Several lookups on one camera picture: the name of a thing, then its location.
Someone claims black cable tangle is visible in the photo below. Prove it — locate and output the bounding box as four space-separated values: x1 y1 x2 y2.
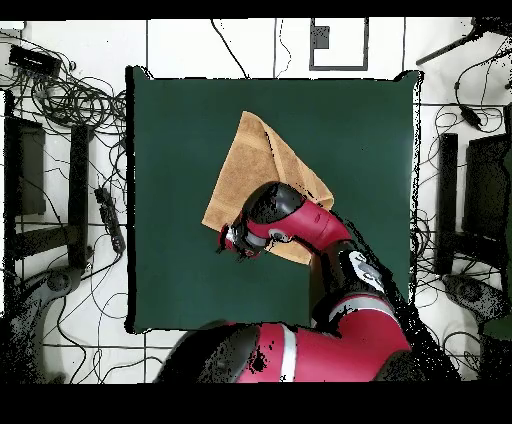
0 31 128 137

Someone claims grey chair base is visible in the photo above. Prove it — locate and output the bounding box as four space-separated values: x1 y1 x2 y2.
441 272 511 333
7 265 85 384

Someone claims black tripod leg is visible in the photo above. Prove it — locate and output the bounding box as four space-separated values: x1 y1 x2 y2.
414 16 512 67

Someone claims dark green table cloth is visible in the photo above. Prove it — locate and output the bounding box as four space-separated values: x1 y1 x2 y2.
125 65 425 335

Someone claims black electronics box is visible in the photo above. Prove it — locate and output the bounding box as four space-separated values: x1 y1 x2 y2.
8 43 62 77

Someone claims black power adapter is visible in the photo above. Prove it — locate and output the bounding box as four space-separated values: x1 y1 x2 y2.
458 104 484 132

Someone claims black power strip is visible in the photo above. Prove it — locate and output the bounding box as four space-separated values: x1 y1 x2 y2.
94 186 127 254

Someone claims green object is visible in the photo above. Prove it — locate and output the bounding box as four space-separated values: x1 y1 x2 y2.
480 315 512 342

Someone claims black floor cable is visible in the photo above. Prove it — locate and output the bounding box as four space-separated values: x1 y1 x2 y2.
210 18 251 80

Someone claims orange terry towel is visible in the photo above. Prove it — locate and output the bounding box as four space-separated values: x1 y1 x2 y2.
200 110 335 266

